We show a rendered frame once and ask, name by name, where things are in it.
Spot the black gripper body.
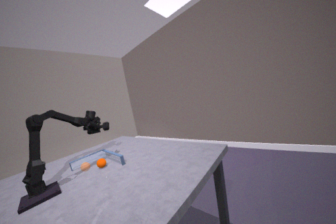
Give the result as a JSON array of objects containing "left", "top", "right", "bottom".
[{"left": 88, "top": 122, "right": 109, "bottom": 134}]

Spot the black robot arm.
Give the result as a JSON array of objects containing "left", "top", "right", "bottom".
[{"left": 22, "top": 110, "right": 101, "bottom": 198}]

